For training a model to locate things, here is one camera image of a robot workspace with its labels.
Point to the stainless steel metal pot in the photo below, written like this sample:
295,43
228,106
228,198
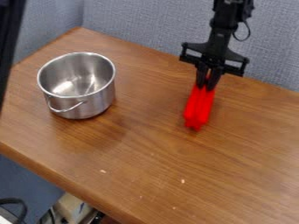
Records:
78,84

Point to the beige box under table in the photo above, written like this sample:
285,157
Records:
72,208

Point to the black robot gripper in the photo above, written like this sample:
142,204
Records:
214,56

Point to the red star-shaped block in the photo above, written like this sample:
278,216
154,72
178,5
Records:
198,108

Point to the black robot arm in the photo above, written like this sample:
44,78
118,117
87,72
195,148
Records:
228,11

